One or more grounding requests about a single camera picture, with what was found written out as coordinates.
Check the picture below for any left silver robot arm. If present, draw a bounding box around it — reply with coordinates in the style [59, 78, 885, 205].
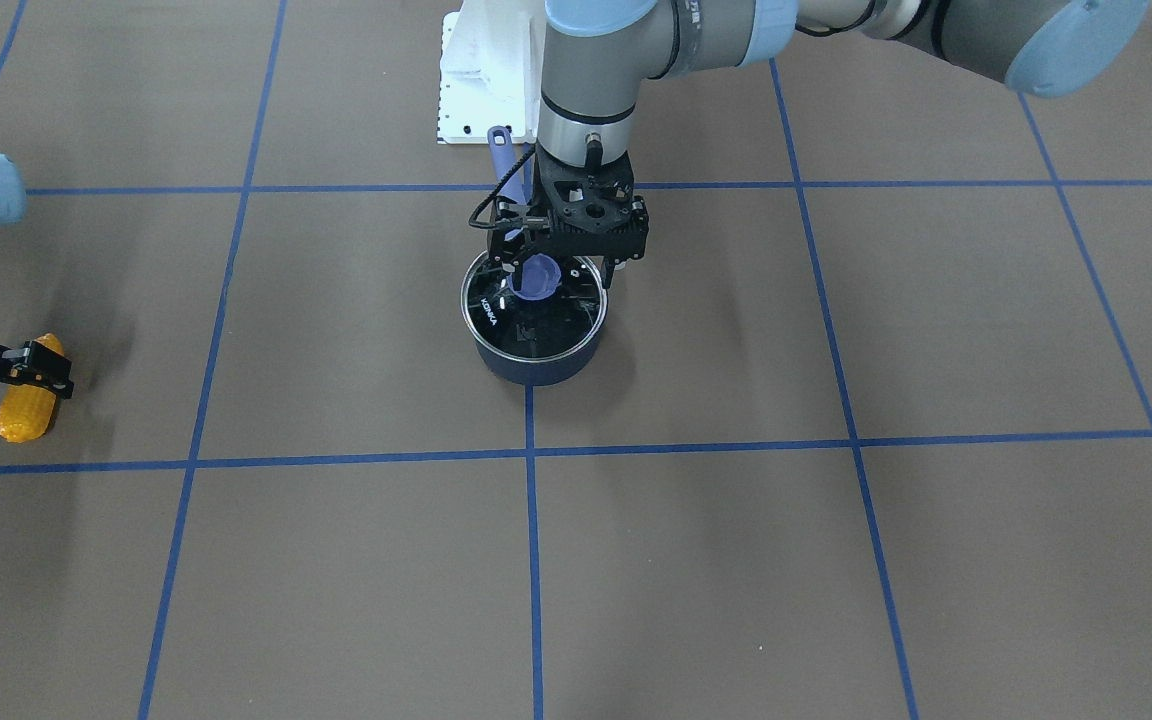
[483, 1, 1149, 287]

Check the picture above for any blue saucepan with handle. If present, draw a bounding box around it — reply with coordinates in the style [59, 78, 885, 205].
[460, 126, 608, 386]

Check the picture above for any yellow plastic corn cob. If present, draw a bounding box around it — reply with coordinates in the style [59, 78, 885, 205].
[0, 333, 70, 444]

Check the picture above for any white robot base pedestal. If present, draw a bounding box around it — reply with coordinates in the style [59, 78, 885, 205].
[435, 0, 627, 147]

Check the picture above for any glass pot lid blue knob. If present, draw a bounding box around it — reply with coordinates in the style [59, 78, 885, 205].
[460, 252, 608, 369]

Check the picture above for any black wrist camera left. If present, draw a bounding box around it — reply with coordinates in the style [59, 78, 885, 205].
[467, 195, 550, 232]

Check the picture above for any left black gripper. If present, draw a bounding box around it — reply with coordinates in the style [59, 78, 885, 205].
[492, 150, 649, 304]

